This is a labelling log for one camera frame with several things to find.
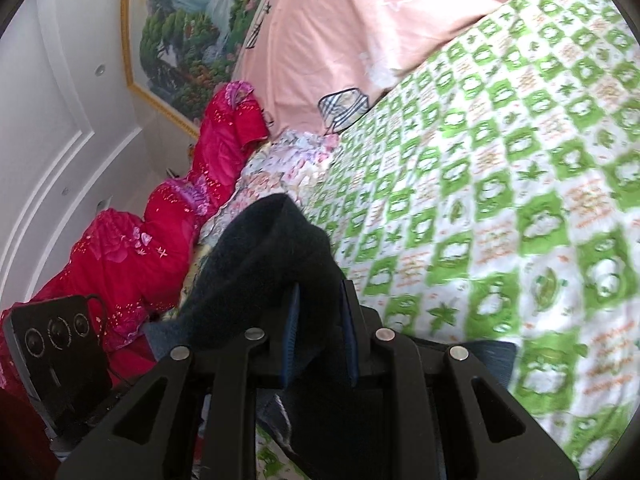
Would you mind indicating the framed landscape wall painting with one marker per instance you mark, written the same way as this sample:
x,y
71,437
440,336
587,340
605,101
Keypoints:
x,y
190,25

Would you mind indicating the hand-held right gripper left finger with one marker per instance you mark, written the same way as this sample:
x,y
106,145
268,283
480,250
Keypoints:
x,y
292,332

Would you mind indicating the pale floral blanket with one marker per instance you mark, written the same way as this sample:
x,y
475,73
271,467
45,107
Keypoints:
x,y
280,170

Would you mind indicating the black pants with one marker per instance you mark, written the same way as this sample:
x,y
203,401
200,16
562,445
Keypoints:
x,y
280,250

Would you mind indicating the pink quilt with plaid hearts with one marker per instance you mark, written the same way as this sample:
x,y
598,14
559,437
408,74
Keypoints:
x,y
350,35

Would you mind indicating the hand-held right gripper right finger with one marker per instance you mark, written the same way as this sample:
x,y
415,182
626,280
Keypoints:
x,y
351,332

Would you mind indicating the green checkered bed sheet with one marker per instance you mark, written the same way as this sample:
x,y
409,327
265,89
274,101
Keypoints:
x,y
500,185

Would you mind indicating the red floral quilt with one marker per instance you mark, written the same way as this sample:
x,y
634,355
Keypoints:
x,y
125,260

